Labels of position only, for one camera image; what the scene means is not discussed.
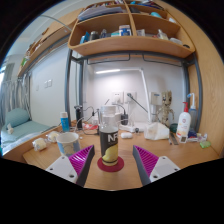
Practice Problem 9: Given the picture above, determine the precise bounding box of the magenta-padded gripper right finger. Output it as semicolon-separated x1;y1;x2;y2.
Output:
132;144;182;187

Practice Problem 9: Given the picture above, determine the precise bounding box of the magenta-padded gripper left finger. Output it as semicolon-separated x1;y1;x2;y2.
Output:
44;144;96;187

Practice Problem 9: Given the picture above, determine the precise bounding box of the clear bottle with black label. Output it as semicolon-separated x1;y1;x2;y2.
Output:
98;105;120;167

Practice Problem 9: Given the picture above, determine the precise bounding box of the white cup with blue patches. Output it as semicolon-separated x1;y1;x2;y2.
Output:
55;131;82;158

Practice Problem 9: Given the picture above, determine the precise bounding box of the crumpled white paper bag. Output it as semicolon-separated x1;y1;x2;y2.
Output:
143;121;171;141

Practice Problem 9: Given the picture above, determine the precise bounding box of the small white oval gadget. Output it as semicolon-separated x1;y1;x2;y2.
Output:
120;131;134;140

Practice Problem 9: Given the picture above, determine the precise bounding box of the flat round red coaster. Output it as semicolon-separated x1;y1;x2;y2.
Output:
96;155;126;173

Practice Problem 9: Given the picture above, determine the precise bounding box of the wrapped round pastry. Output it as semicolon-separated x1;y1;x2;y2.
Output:
32;137;48;152
46;130;61;144

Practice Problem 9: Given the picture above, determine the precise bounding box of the white power strip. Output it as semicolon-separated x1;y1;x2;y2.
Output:
118;123;142;133

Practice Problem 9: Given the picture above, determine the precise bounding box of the blue and white tube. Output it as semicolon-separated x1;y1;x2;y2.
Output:
59;111;71;134

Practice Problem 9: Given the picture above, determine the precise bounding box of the tall black bottle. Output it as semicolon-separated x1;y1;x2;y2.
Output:
73;105;84;131

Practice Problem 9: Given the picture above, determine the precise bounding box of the white pump bottle red top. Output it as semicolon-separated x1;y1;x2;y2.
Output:
175;101;193;144

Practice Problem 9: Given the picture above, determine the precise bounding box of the small tree creature figurine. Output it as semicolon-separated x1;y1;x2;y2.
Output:
156;90;176;128

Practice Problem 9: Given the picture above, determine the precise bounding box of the small green packet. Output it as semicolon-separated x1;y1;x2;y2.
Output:
199;140;212;150

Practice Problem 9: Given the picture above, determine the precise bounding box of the bed with teal sheet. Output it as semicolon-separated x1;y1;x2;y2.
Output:
0;119;55;156

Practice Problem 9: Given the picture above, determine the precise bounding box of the white desk lamp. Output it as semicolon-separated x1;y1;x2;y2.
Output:
95;68;153;123

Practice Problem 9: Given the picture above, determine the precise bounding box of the clear spray bottle blue liquid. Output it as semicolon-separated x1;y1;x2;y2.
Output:
186;92;200;133

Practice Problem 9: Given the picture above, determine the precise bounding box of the small white plush toy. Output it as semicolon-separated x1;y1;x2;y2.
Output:
6;123;15;135

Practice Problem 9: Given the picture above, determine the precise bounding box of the teal pillow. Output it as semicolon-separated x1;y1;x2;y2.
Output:
3;107;31;130

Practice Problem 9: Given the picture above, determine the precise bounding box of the grey striped curtain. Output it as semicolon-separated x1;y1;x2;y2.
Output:
0;78;32;128

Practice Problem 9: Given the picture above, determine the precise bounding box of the wooden shelf unit with items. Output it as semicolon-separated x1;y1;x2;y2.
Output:
67;0;197;60

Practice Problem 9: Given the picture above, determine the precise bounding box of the grey metal shelf frame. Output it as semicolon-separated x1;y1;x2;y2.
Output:
64;49;204;133

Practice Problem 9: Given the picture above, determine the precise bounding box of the wooden loft bed rail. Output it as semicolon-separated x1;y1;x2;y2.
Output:
16;8;85;80

